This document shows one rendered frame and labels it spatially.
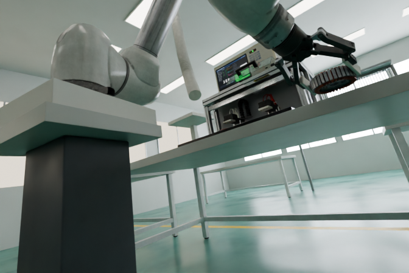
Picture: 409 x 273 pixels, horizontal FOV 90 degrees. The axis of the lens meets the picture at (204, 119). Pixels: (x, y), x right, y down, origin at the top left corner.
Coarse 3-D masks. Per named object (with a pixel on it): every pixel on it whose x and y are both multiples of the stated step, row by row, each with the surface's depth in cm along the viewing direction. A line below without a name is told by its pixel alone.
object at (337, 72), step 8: (328, 72) 53; (336, 72) 52; (344, 72) 51; (352, 72) 52; (312, 80) 57; (320, 80) 54; (328, 80) 53; (336, 80) 52; (344, 80) 56; (352, 80) 54; (312, 88) 58; (320, 88) 56; (328, 88) 59; (336, 88) 59
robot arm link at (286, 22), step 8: (280, 8) 45; (280, 16) 44; (288, 16) 46; (272, 24) 45; (280, 24) 45; (288, 24) 45; (264, 32) 46; (272, 32) 46; (280, 32) 46; (288, 32) 46; (256, 40) 50; (264, 40) 48; (272, 40) 47; (280, 40) 47; (272, 48) 49
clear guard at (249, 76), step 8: (264, 64) 93; (272, 64) 104; (248, 72) 98; (256, 72) 110; (264, 72) 111; (272, 72) 113; (280, 72) 114; (232, 80) 104; (240, 80) 116; (248, 80) 118; (256, 80) 119; (264, 80) 121
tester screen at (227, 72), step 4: (244, 56) 134; (236, 60) 138; (240, 60) 135; (244, 60) 133; (228, 64) 141; (232, 64) 139; (236, 64) 137; (240, 64) 135; (224, 68) 143; (228, 68) 141; (232, 68) 139; (244, 68) 133; (220, 72) 145; (224, 72) 143; (228, 72) 141; (232, 72) 138; (220, 76) 145; (224, 76) 143; (228, 76) 140; (220, 80) 144; (220, 84) 144; (224, 84) 142; (232, 84) 137
